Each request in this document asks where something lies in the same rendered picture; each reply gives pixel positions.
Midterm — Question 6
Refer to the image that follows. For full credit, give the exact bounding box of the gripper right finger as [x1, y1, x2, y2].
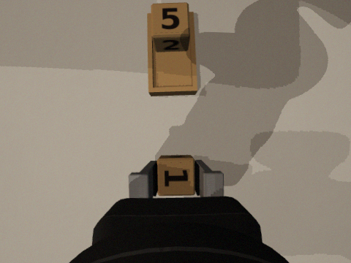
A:
[195, 160, 224, 197]

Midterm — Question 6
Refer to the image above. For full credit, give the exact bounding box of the tan wooden number cube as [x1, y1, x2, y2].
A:
[151, 3, 190, 52]
[157, 155, 195, 196]

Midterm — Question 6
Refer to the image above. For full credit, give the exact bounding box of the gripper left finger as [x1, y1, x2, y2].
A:
[129, 161, 158, 198]

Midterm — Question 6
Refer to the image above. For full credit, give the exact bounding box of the brown wooden tray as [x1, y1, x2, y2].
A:
[147, 12, 197, 96]

